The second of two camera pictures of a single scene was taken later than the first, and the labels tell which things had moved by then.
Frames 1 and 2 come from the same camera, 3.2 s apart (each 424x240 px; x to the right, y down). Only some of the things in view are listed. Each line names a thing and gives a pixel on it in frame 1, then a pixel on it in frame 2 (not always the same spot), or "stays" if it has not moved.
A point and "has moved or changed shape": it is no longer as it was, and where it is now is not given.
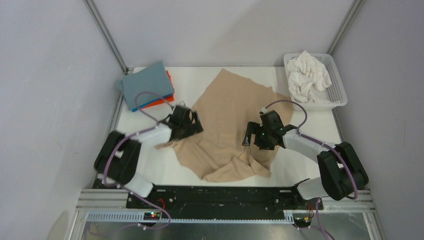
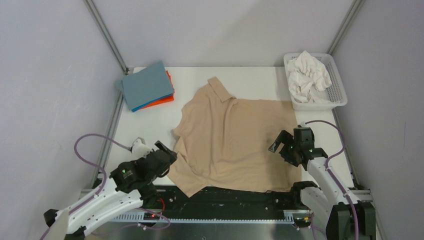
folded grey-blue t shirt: x=153 y=78 stays
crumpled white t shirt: x=307 y=74 stays
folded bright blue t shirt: x=155 y=100 stays
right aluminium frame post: x=354 y=10 stays
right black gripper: x=252 y=127 -> x=286 y=138
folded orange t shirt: x=169 y=98 stays
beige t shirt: x=225 y=108 has moved or changed shape
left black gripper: x=193 y=127 -> x=158 y=144
